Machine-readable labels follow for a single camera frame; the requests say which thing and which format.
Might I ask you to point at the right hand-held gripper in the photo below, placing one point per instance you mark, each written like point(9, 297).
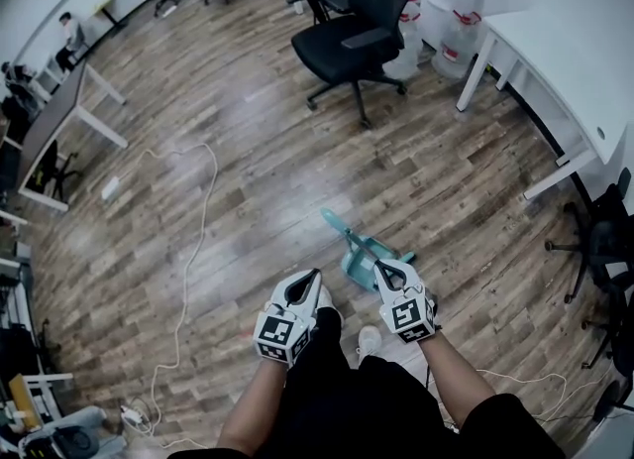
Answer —
point(408, 315)

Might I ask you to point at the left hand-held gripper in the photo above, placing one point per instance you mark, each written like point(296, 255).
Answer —
point(280, 335)

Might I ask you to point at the person's left forearm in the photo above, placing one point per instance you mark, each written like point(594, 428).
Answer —
point(252, 397)

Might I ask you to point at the person's right forearm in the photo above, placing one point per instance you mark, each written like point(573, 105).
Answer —
point(453, 378)

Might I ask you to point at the person's left white shoe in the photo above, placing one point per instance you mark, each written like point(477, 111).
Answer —
point(326, 298)

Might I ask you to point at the person's white shoe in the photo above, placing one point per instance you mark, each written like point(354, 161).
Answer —
point(369, 343)
point(326, 298)

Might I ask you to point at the teal dustpan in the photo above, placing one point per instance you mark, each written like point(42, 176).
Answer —
point(356, 268)

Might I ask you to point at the person's right white shoe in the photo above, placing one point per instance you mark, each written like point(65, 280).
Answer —
point(369, 343)

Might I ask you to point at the person's black clothing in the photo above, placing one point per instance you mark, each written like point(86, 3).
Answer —
point(356, 412)

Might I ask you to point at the white power strip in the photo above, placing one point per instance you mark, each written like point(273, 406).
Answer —
point(111, 188)
point(170, 10)

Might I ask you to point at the large clear water bottle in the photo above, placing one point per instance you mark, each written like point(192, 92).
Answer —
point(411, 13)
point(455, 48)
point(403, 58)

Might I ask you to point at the black mesh chair with headrest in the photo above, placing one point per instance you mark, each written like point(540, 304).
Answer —
point(347, 45)

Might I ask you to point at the white desk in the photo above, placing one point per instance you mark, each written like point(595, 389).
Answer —
point(560, 60)

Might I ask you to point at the dark table with white legs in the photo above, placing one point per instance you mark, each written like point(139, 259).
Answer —
point(54, 115)

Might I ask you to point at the small yellow table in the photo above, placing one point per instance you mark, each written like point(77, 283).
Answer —
point(109, 1)

